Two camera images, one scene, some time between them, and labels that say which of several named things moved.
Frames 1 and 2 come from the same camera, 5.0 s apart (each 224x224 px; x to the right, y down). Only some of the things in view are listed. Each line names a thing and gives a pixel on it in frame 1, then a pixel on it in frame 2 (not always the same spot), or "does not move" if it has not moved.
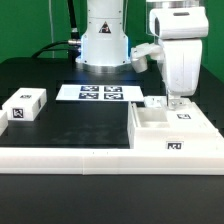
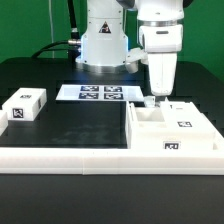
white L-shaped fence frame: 106,161 does not move
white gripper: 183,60 to 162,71
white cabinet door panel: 26,103 does not move
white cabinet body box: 152,126 does not move
